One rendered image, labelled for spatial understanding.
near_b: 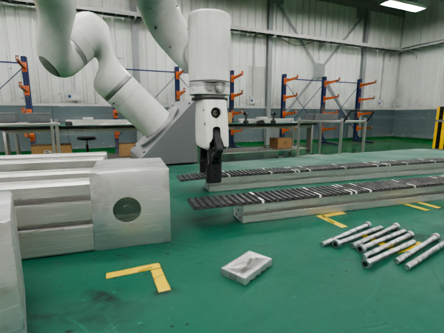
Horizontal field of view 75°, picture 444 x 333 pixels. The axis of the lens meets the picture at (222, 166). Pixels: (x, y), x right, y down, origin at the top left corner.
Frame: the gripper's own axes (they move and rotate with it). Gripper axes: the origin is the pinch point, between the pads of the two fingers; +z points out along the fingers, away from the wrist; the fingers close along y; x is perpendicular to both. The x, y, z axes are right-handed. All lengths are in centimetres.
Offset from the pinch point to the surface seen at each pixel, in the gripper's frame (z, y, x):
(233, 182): 2.3, -1.4, -4.9
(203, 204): 0.5, -20.7, 6.8
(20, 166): -3.7, -5.0, 33.2
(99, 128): 9, 453, 61
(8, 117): -9, 279, 127
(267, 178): 1.8, -2.1, -12.9
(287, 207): 2.4, -20.4, -7.0
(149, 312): 4.0, -37.0, 15.4
